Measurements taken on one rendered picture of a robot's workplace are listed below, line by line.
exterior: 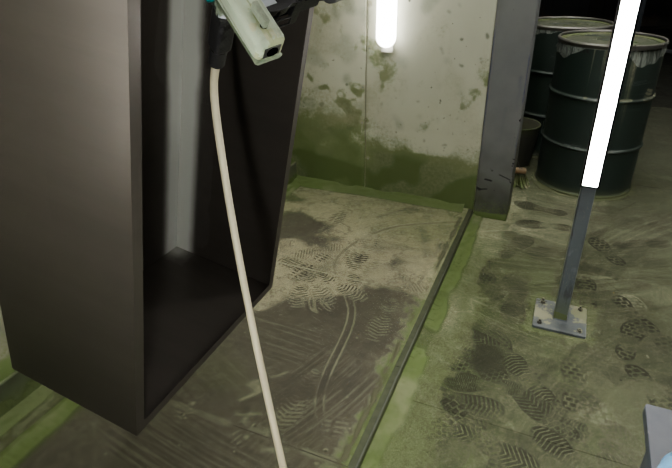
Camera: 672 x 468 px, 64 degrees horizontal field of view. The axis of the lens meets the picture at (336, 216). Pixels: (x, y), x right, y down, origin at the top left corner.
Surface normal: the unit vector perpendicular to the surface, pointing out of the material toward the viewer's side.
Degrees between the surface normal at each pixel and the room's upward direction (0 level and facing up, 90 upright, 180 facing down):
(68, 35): 90
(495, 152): 90
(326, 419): 0
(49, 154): 90
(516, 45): 90
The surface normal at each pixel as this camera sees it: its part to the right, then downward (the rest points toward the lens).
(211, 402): -0.01, -0.89
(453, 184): -0.40, 0.43
